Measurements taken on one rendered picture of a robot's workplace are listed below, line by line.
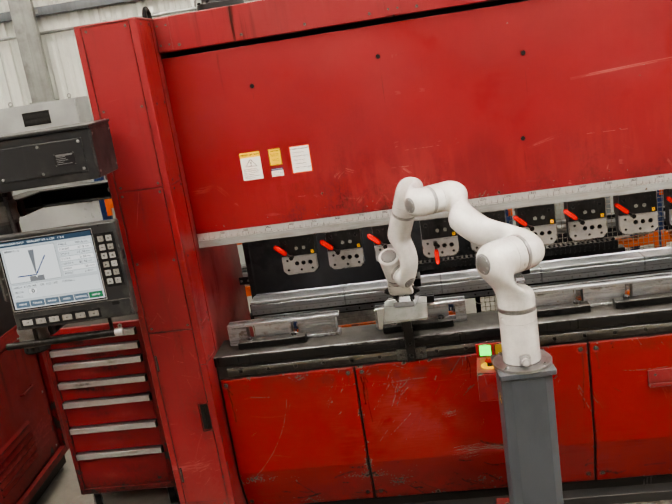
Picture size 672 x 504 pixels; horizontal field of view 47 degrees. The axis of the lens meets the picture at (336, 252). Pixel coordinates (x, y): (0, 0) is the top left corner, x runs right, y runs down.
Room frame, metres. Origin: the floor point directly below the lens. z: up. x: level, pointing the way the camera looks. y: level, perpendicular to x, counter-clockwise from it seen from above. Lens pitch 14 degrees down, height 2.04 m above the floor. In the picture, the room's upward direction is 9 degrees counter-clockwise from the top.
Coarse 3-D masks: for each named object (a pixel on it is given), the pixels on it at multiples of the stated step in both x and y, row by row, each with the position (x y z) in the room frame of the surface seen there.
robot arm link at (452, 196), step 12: (444, 192) 2.60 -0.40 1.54; (456, 192) 2.59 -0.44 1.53; (444, 204) 2.59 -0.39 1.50; (456, 204) 2.52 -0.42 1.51; (468, 204) 2.51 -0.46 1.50; (456, 216) 2.47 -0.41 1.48; (468, 216) 2.45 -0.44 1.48; (480, 216) 2.43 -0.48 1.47; (456, 228) 2.47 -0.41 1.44; (468, 228) 2.42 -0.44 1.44; (480, 228) 2.40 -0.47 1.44; (492, 228) 2.40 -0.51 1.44; (504, 228) 2.38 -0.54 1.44; (516, 228) 2.37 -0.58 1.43; (468, 240) 2.44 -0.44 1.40; (480, 240) 2.41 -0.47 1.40; (492, 240) 2.40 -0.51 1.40; (528, 240) 2.30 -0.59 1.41; (540, 240) 2.32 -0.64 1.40; (528, 252) 2.27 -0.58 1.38; (540, 252) 2.30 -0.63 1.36; (528, 264) 2.28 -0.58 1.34
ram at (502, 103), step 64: (576, 0) 3.03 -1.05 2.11; (640, 0) 3.00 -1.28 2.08; (192, 64) 3.23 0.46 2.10; (256, 64) 3.19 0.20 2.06; (320, 64) 3.16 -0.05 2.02; (384, 64) 3.13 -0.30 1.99; (448, 64) 3.09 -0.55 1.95; (512, 64) 3.06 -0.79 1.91; (576, 64) 3.03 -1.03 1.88; (640, 64) 3.00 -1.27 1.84; (192, 128) 3.23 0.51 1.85; (256, 128) 3.20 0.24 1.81; (320, 128) 3.16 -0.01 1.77; (384, 128) 3.13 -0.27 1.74; (448, 128) 3.10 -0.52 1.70; (512, 128) 3.07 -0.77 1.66; (576, 128) 3.03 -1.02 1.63; (640, 128) 3.00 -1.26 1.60; (192, 192) 3.24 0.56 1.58; (256, 192) 3.20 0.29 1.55; (320, 192) 3.17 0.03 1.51; (384, 192) 3.14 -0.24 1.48; (512, 192) 3.07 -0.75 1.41
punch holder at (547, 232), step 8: (520, 208) 3.06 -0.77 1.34; (528, 208) 3.06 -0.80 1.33; (536, 208) 3.06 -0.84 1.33; (544, 208) 3.05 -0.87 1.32; (552, 208) 3.05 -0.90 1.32; (520, 216) 3.06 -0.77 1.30; (528, 216) 3.06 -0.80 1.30; (536, 216) 3.06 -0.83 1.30; (544, 216) 3.05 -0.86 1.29; (552, 216) 3.05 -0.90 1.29; (520, 224) 3.06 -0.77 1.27; (528, 224) 3.06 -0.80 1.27; (536, 224) 3.06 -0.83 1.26; (544, 224) 3.05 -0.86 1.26; (552, 224) 3.05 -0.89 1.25; (536, 232) 3.05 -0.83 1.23; (544, 232) 3.05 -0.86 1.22; (552, 232) 3.04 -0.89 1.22; (544, 240) 3.05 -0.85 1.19; (552, 240) 3.05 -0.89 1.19
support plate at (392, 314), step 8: (392, 304) 3.10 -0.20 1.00; (416, 304) 3.06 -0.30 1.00; (424, 304) 3.04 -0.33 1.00; (384, 312) 3.02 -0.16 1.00; (392, 312) 3.00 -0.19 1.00; (400, 312) 2.99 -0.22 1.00; (408, 312) 2.97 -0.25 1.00; (416, 312) 2.96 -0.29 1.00; (424, 312) 2.94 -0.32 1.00; (384, 320) 2.92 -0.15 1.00; (392, 320) 2.91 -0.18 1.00; (400, 320) 2.90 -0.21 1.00; (408, 320) 2.89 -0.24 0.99; (416, 320) 2.89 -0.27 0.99
